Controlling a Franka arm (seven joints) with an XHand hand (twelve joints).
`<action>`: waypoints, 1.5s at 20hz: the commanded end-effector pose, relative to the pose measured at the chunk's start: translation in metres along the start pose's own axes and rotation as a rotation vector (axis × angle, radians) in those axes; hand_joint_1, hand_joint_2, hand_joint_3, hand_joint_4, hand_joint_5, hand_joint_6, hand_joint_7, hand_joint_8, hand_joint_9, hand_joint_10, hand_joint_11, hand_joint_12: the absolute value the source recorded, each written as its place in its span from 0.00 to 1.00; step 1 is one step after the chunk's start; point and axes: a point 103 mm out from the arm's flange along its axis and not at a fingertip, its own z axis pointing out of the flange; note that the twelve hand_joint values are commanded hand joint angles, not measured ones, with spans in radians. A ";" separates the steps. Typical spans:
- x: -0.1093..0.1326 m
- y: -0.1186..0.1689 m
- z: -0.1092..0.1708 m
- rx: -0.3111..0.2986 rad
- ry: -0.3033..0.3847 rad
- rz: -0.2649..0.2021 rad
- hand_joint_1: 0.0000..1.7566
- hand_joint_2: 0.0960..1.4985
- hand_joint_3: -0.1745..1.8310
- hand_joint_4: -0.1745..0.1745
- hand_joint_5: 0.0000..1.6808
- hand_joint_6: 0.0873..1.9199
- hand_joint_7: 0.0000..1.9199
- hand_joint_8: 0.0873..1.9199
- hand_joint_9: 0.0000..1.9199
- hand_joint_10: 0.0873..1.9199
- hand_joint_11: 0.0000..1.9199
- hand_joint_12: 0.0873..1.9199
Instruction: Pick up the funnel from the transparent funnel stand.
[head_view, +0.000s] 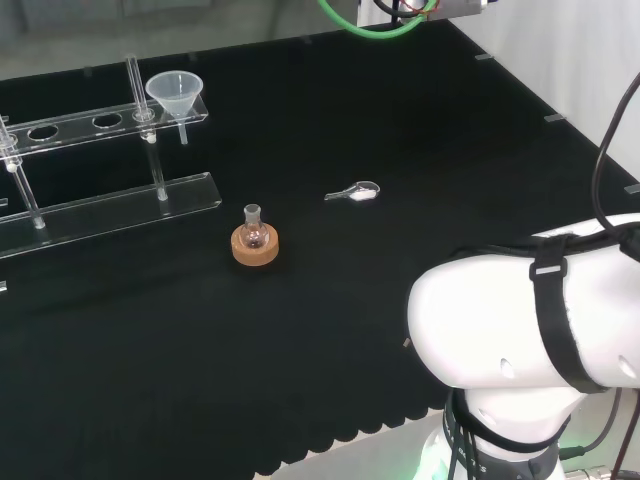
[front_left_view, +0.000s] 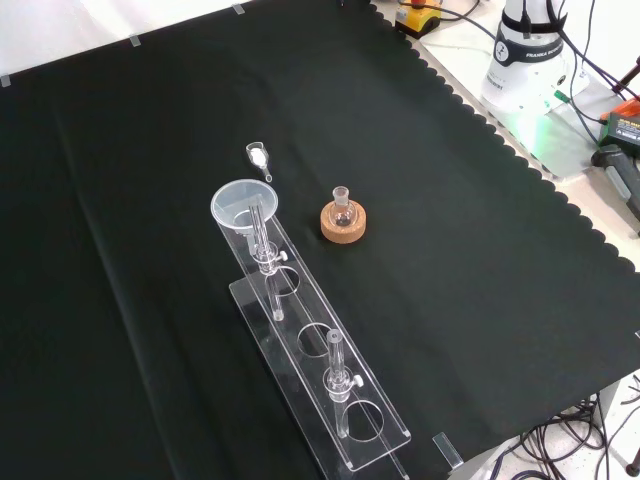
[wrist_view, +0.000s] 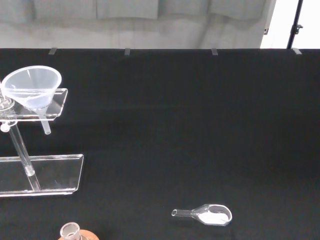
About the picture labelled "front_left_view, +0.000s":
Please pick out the clear plastic funnel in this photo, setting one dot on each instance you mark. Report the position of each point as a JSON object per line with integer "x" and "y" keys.
{"x": 225, "y": 200}

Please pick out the clear funnel stand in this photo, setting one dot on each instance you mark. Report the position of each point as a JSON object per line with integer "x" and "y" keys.
{"x": 295, "y": 312}

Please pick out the glass weighing funnel with powder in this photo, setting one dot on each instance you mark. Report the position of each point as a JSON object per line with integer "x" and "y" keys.
{"x": 257, "y": 155}

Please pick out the small round-bottom glass flask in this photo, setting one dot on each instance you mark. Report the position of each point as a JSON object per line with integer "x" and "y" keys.
{"x": 342, "y": 200}

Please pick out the black cloth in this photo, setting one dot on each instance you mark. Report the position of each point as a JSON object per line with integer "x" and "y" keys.
{"x": 450, "y": 250}

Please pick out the yellow stop button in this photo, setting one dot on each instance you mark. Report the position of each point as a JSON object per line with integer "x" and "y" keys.
{"x": 420, "y": 20}

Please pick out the clear tape strip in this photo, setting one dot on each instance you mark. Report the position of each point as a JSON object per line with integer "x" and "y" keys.
{"x": 134, "y": 41}
{"x": 238, "y": 8}
{"x": 5, "y": 81}

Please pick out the orange and black power unit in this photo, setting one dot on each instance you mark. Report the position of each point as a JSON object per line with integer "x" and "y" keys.
{"x": 625, "y": 130}

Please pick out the metal base plate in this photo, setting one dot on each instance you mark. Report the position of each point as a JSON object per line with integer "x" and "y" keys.
{"x": 565, "y": 145}

